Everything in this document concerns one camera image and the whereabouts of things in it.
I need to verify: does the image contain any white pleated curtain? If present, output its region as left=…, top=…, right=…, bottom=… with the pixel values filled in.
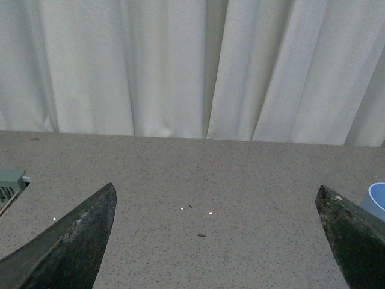
left=1, top=1, right=384, bottom=146

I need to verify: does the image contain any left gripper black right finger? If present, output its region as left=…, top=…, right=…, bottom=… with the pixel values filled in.
left=315, top=185, right=384, bottom=288

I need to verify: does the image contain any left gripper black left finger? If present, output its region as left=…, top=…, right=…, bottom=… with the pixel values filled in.
left=1, top=183, right=117, bottom=288

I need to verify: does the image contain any grey-green slotted box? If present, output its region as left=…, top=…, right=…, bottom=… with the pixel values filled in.
left=1, top=168, right=31, bottom=216

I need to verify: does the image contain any blue plastic cup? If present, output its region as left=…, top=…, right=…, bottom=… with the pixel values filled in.
left=360, top=182, right=385, bottom=221

